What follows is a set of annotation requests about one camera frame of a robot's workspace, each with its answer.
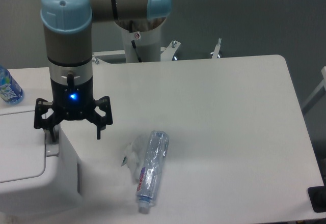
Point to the crumpled white paper wrapper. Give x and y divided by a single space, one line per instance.
134 155

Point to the black device at table corner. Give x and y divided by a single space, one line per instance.
317 198

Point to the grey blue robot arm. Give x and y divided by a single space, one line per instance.
67 30

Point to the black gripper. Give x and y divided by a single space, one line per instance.
72 104

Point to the blue labelled water bottle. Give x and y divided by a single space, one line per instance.
11 91

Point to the white plastic trash can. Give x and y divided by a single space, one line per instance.
37 175

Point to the crushed clear plastic bottle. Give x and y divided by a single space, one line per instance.
151 170

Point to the white frame at right edge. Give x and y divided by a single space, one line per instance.
315 95

